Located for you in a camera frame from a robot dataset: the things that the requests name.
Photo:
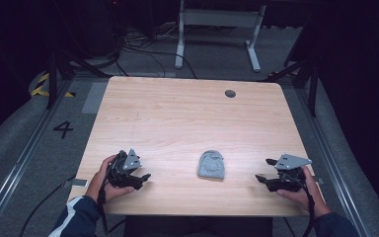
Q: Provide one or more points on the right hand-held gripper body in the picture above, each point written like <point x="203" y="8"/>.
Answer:
<point x="289" y="174"/>

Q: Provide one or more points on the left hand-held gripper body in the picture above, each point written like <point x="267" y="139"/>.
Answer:
<point x="125" y="171"/>

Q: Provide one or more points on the person's left hand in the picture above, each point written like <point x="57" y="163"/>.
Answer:
<point x="100" y="184"/>

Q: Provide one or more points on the person's right hand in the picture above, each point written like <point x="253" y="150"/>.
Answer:
<point x="309" y="197"/>

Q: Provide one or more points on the grey tape patch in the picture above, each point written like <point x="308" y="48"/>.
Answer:
<point x="93" y="97"/>

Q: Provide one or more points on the grey table grommet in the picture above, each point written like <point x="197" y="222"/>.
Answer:
<point x="230" y="94"/>

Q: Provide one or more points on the black metal stand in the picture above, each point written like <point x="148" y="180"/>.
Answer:
<point x="56" y="69"/>
<point x="304" y="72"/>

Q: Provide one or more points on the yellow black hazard tape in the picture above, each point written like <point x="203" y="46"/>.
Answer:
<point x="41" y="87"/>

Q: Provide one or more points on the metal floor rail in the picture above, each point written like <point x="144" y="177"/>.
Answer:
<point x="19" y="161"/>
<point x="332" y="164"/>

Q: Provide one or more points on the white desk frame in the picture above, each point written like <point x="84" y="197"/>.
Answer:
<point x="220" y="19"/>

